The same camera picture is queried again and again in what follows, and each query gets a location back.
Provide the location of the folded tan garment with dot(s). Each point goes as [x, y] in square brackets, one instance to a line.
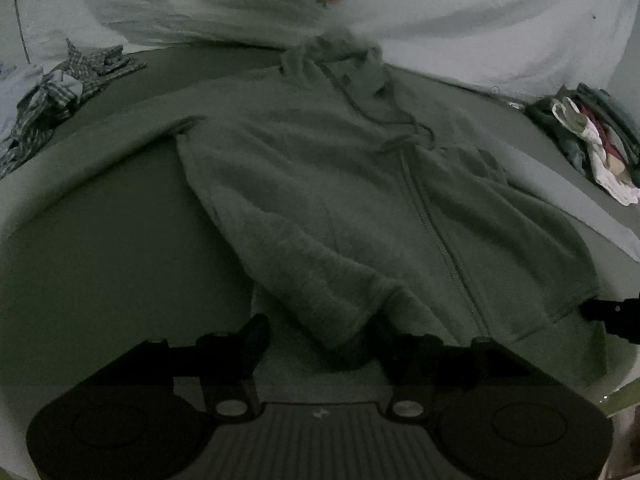
[616, 167]

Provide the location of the folded white garment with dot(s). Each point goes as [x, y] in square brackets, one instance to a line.
[622, 192]

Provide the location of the light blue garment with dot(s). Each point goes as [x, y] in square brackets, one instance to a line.
[16, 83]

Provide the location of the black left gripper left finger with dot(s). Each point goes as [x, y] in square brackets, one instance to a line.
[224, 364]

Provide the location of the carrot print backdrop sheet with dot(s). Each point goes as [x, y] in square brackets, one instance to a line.
[520, 48]

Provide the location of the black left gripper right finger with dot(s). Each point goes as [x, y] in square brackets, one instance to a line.
[424, 373]

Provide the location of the folded dark teal jeans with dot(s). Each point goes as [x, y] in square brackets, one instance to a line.
[600, 101]

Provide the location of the plaid checked shirt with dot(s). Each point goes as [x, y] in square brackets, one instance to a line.
[61, 93]

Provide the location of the folded red garment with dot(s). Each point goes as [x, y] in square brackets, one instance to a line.
[607, 145]

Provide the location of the grey zip hoodie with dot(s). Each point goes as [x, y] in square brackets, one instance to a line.
[321, 187]

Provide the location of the white rolled garment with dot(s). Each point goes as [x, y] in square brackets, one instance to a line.
[567, 113]

